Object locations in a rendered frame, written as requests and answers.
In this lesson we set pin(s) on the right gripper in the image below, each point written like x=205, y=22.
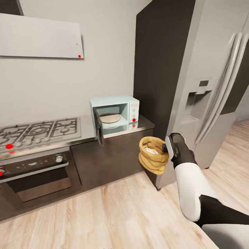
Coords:
x=164, y=148

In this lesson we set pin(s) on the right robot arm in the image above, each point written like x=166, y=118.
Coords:
x=199, y=203

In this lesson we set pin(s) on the microwave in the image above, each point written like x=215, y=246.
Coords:
x=111, y=111

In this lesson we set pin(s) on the fridge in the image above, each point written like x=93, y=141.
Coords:
x=191, y=73

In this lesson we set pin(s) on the burner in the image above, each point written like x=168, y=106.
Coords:
x=26, y=135

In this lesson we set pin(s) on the oven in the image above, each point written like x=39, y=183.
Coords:
x=31, y=179

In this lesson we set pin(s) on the range hood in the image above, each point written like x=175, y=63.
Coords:
x=36, y=37

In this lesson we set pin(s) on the popcorn bag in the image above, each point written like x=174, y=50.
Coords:
x=154, y=162

